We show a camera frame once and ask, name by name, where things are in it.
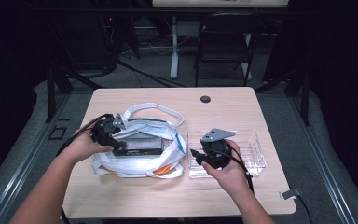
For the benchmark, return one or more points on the dark equipment with red light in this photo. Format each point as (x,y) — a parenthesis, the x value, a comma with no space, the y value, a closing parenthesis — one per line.
(90,40)

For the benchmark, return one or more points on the black folding chair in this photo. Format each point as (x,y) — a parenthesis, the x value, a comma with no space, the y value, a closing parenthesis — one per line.
(227,40)

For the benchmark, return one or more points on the clear plastic tray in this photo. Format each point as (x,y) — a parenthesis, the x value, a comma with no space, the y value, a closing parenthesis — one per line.
(248,152)

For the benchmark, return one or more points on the round black table grommet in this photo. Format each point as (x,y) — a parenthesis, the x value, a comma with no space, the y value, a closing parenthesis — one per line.
(205,99)

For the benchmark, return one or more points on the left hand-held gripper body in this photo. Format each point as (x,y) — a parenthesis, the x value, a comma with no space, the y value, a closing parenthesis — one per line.
(104,132)

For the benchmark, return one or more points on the long black box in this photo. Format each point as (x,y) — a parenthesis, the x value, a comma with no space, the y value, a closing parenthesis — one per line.
(140,146)

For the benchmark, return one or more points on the aluminium floor rail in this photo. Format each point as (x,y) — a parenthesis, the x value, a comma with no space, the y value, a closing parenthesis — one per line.
(320,161)
(21,168)

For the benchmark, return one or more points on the white desk with legs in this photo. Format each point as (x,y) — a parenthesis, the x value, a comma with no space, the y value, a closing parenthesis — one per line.
(174,46)

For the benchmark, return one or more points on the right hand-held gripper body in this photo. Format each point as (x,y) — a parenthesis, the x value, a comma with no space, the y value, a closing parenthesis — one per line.
(216,152)

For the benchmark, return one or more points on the white tote bag coloured patches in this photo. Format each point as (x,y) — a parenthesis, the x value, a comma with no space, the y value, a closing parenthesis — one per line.
(143,165)

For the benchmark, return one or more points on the black metal stand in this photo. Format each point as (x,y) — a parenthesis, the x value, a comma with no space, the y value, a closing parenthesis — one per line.
(51,93)
(306,96)

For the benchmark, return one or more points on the person's left hand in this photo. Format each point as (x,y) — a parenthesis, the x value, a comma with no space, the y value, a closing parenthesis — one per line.
(84,146)

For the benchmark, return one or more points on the grey metal table clip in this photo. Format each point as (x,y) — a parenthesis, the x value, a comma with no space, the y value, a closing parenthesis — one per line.
(290,193)

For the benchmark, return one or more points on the person's right hand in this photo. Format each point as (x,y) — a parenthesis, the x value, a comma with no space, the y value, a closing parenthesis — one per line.
(230,177)

